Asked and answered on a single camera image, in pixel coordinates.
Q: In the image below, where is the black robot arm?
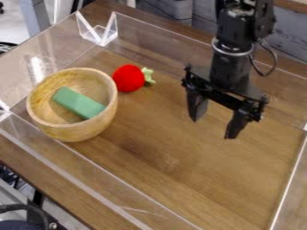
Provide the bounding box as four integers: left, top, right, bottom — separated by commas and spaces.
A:
183, 0, 277, 139

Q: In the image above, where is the light wooden bowl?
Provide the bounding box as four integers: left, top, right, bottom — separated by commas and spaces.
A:
27, 67, 118, 142

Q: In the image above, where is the black table leg bracket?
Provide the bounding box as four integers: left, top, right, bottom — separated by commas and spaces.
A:
27, 190, 69, 230

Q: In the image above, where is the green rectangular block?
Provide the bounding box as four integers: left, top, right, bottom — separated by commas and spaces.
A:
53, 86, 106, 119

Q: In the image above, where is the clear acrylic tray enclosure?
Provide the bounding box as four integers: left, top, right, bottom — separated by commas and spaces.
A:
0, 7, 307, 230

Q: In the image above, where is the black cable on floor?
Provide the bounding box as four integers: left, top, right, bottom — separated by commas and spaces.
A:
0, 203, 51, 230

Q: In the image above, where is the red plush fruit green stem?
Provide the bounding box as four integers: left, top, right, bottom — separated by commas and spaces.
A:
113, 64, 157, 93

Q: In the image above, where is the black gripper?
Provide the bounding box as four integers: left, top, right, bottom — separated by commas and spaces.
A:
183, 38, 269, 139

